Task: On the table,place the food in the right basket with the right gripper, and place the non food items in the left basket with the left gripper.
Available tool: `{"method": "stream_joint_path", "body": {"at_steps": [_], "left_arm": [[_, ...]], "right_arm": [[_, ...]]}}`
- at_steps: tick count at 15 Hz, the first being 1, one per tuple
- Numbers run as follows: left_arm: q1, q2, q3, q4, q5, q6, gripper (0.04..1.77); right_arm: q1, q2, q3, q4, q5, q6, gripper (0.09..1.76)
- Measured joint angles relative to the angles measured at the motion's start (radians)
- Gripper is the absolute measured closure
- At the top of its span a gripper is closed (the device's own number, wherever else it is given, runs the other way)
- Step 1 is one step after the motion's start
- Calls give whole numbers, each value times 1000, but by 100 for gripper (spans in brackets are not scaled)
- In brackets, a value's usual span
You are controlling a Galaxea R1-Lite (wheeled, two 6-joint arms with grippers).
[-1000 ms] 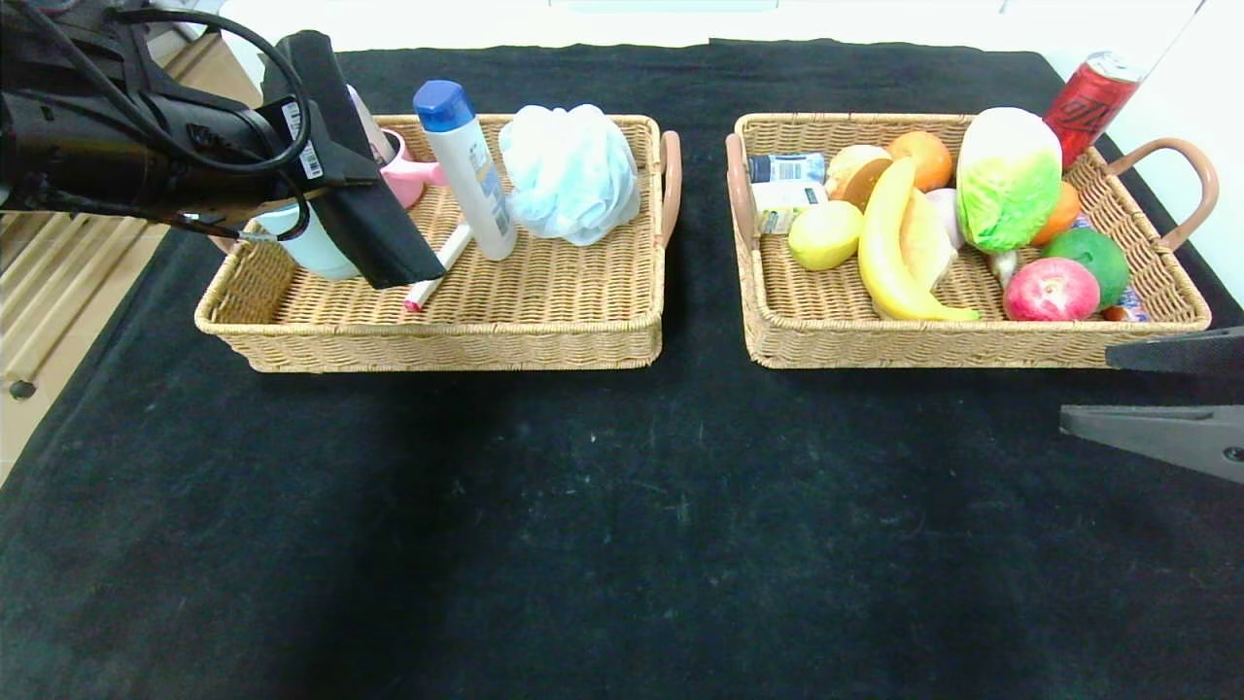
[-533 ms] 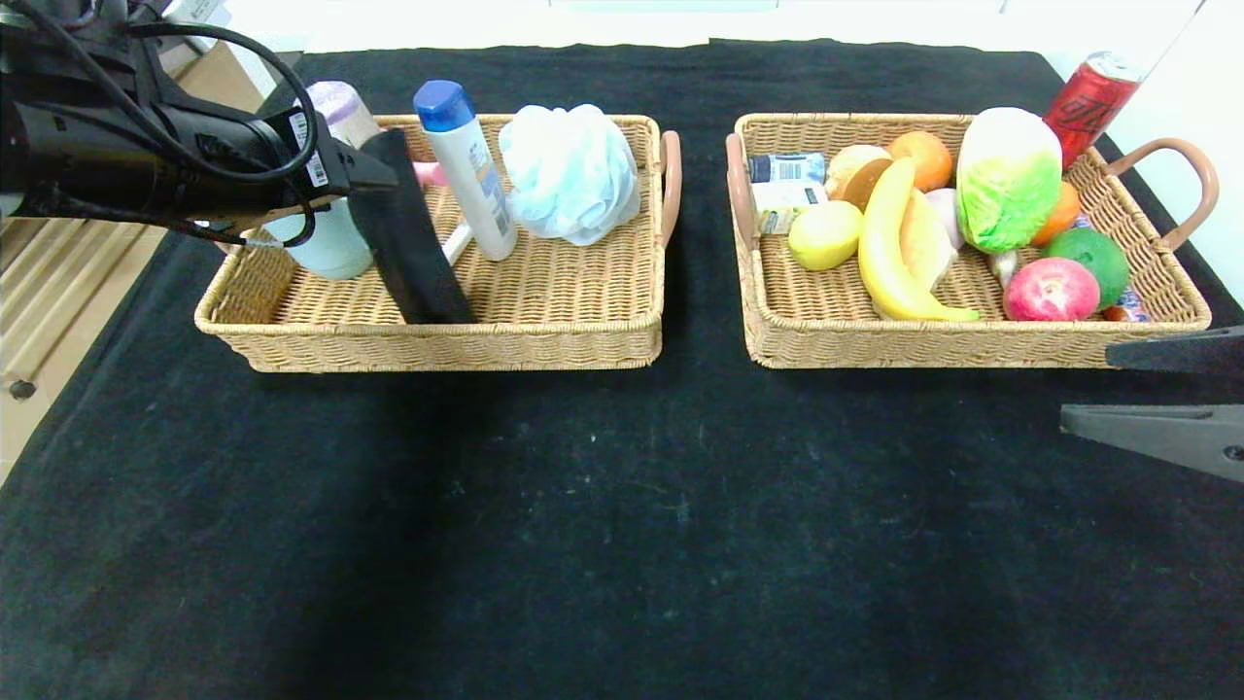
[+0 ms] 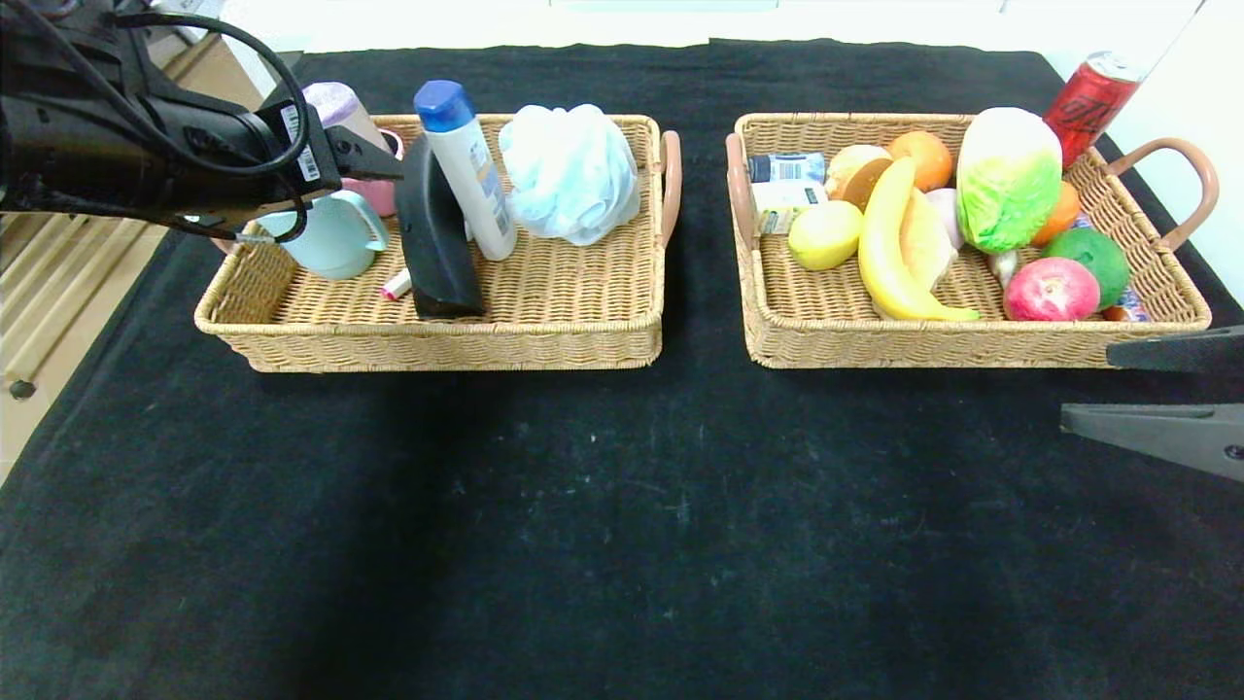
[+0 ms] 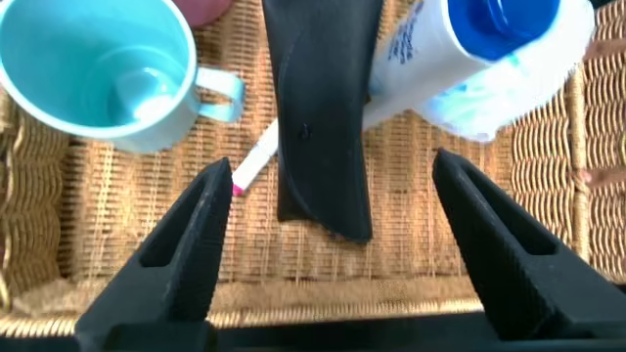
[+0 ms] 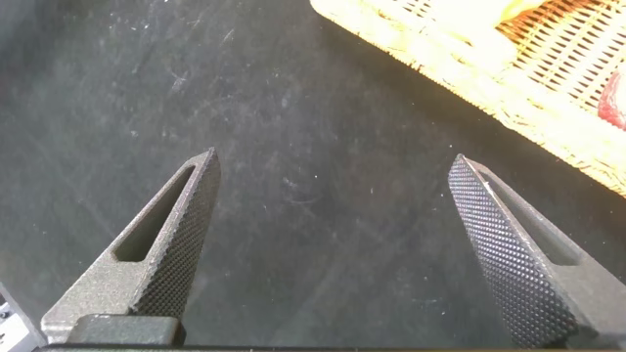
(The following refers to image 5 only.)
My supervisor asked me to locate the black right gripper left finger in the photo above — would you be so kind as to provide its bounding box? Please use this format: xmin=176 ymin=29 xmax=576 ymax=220
xmin=40 ymin=147 xmax=221 ymax=343

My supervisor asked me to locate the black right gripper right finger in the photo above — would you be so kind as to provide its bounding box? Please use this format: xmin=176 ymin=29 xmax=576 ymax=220
xmin=447 ymin=153 xmax=626 ymax=349

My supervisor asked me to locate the yellow banana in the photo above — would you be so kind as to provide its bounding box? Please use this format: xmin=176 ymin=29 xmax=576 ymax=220
xmin=429 ymin=0 xmax=549 ymax=69

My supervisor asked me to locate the wicker basket with food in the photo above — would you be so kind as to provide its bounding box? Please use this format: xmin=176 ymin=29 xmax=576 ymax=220
xmin=308 ymin=0 xmax=626 ymax=199

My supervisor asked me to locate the black table cloth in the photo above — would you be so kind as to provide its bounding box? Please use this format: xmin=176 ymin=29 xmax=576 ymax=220
xmin=0 ymin=0 xmax=626 ymax=352

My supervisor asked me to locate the grey robot chassis part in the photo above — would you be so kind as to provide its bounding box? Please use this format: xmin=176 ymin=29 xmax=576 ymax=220
xmin=0 ymin=282 xmax=48 ymax=352

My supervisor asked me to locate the red apple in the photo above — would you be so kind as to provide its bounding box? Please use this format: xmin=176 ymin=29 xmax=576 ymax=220
xmin=597 ymin=67 xmax=626 ymax=131

